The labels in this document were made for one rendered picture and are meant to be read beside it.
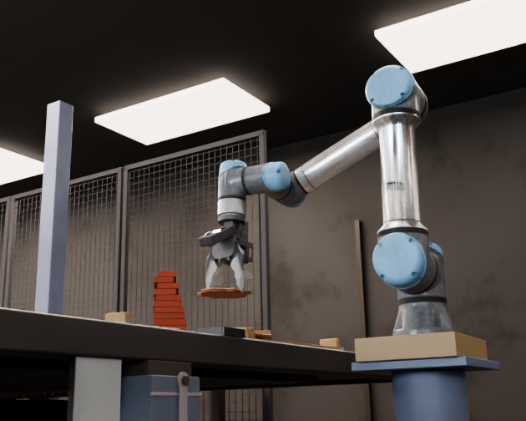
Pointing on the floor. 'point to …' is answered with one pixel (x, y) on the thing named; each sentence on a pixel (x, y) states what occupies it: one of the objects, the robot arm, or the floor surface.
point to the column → (429, 386)
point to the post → (54, 211)
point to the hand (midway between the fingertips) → (224, 291)
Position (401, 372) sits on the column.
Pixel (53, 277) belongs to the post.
